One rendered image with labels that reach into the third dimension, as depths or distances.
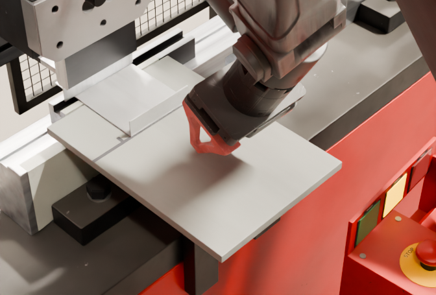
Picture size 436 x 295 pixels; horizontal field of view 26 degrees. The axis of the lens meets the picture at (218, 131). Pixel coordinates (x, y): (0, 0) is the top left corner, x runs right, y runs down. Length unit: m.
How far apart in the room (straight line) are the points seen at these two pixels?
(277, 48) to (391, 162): 0.77
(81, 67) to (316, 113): 0.35
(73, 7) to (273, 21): 0.32
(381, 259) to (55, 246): 0.40
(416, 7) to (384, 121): 0.94
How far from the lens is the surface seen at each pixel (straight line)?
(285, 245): 1.30
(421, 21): 0.42
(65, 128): 1.03
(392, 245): 1.21
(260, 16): 0.68
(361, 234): 1.19
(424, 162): 1.27
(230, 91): 0.86
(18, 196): 1.06
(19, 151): 1.06
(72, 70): 1.03
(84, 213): 1.07
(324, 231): 1.37
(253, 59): 0.73
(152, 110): 1.01
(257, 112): 0.87
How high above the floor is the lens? 1.67
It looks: 42 degrees down
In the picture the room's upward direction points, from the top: straight up
